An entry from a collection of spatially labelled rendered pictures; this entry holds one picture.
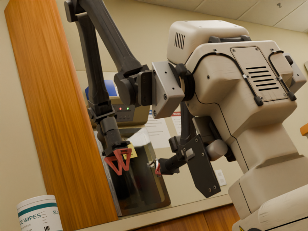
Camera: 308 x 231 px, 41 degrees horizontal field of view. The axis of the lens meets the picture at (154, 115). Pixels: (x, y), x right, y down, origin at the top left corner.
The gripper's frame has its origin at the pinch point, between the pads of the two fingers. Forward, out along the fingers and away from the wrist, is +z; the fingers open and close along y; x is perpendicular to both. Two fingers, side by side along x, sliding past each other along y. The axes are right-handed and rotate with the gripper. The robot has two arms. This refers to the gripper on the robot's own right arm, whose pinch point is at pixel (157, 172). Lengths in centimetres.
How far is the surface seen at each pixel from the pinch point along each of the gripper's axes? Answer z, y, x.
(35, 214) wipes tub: -15, 65, 23
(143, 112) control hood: -1.0, 3.2, -30.5
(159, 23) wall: 49, -69, -145
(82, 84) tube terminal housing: 5, 31, -44
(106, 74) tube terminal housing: 5, 17, -53
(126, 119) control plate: 1.3, 12.3, -26.3
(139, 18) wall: 49, -49, -143
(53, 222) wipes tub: -15, 59, 26
